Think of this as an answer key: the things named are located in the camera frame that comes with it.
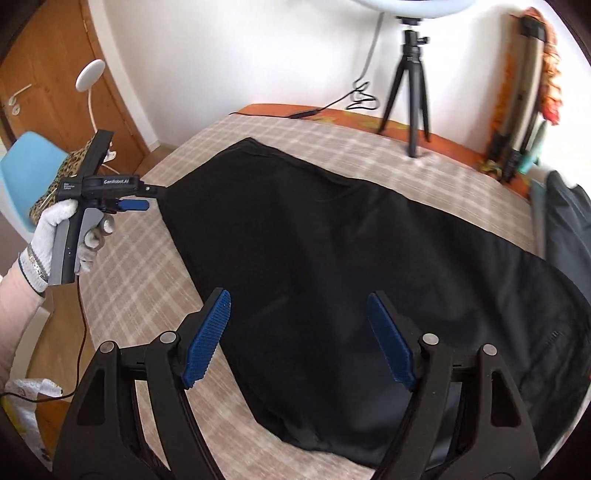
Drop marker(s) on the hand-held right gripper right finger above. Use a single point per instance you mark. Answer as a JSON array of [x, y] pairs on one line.
[[390, 341]]

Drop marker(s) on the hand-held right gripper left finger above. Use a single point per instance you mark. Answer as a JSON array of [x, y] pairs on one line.
[[207, 337]]

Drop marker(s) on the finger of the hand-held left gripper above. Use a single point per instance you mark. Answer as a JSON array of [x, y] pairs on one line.
[[134, 204], [152, 188]]

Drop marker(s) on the black pants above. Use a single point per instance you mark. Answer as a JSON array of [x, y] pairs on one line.
[[300, 240]]

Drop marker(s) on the person's left forearm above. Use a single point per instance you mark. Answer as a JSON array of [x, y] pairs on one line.
[[14, 318]]

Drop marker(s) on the person's left hand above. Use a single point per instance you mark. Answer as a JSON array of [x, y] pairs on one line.
[[44, 230]]

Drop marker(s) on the leopard print cloth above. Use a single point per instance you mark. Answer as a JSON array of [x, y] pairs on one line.
[[69, 164]]

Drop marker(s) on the light blue chair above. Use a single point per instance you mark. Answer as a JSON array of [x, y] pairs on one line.
[[27, 157]]

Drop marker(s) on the beige plaid blanket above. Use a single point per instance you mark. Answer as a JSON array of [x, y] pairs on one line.
[[138, 286]]

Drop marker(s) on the white round lamp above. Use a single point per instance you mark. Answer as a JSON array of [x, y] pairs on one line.
[[90, 74]]

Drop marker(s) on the wooden door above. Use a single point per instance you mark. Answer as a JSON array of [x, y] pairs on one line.
[[60, 41]]

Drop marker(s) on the white plastic bag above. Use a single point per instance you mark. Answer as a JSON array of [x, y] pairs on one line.
[[27, 392]]

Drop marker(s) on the stack of folded dark clothes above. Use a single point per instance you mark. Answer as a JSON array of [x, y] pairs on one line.
[[570, 217]]

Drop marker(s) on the small black tripod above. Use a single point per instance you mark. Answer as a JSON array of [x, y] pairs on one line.
[[408, 55]]

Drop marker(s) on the folded silver tripod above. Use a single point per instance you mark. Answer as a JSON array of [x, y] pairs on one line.
[[521, 78]]

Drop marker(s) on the orange patterned scarf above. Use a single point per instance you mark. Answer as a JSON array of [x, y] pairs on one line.
[[551, 78]]

